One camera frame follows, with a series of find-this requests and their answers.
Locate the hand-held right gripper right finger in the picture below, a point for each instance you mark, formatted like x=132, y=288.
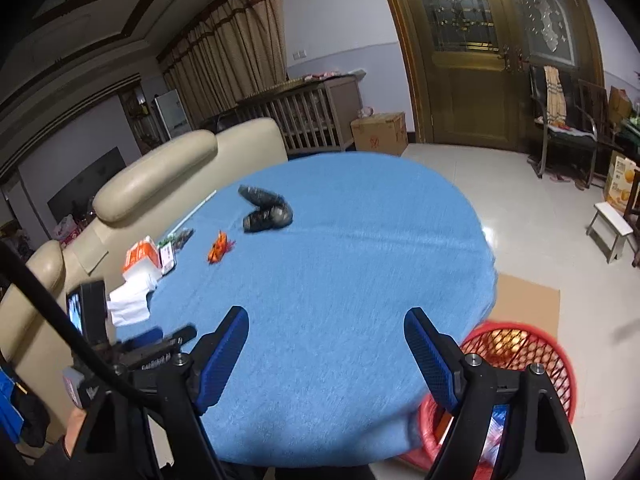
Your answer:
x=430, y=355

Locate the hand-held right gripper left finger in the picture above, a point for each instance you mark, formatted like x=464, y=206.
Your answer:
x=225, y=355

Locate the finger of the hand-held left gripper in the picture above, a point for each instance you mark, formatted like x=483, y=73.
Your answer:
x=175, y=336

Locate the red plastic mesh basket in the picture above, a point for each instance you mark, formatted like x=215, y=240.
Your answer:
x=520, y=345

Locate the white paper napkin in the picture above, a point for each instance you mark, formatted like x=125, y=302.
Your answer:
x=130, y=302

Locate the orange white tissue pack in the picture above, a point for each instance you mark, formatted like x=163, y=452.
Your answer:
x=140, y=255

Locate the small pink green packet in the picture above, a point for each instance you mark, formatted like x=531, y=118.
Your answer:
x=167, y=257

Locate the pink plastic bag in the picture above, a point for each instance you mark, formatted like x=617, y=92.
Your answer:
x=67, y=230

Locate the small dark packet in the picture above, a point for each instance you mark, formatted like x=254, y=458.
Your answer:
x=182, y=238

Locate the orange crumpled wrapper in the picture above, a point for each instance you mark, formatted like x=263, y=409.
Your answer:
x=220, y=247

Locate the flat cardboard sheet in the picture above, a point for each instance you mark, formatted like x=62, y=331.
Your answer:
x=525, y=300

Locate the blue tablecloth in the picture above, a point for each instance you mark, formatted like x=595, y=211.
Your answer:
x=350, y=260

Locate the black television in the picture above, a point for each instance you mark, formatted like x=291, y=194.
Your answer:
x=90, y=185

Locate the thin white stick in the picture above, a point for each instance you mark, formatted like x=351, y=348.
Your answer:
x=195, y=212

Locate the beige leather sofa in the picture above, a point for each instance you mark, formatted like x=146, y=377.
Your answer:
x=150, y=180

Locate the black sock pair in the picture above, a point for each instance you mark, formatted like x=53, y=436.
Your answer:
x=265, y=215

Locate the white standing air conditioner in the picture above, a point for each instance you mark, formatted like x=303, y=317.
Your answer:
x=172, y=115

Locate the pair of slippers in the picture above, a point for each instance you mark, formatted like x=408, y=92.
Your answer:
x=567, y=180

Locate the small white stool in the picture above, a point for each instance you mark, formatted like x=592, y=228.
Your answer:
x=612, y=227

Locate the brown cardboard box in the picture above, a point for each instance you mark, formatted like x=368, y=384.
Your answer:
x=380, y=135

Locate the wooden baby crib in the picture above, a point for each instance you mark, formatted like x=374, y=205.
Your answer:
x=305, y=115

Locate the black metal chair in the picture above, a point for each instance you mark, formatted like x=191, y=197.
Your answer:
x=570, y=140

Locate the orange printed carton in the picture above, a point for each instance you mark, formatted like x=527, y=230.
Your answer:
x=620, y=182

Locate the golden wooden double door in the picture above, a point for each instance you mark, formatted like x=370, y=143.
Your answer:
x=475, y=95

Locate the beige plaid scarf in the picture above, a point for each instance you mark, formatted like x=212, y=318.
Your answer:
x=555, y=95

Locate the beige curtain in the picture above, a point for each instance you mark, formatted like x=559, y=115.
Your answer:
x=230, y=50

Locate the dark wooden chair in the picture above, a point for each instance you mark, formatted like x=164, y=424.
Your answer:
x=602, y=110

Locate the open cardboard box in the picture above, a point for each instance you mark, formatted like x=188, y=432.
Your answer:
x=620, y=102

